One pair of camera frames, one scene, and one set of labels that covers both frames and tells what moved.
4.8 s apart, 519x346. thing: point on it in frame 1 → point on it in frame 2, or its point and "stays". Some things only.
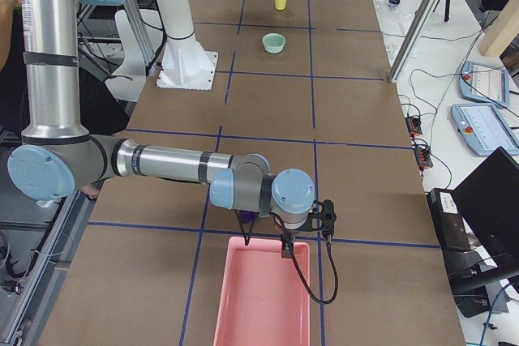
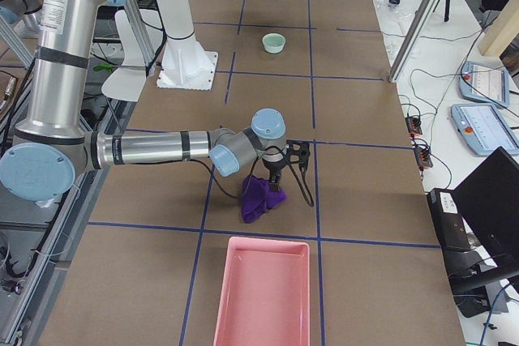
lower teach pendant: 484,129 stays
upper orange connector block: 413,125 stays
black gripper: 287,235 → 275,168
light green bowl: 273,43 stays
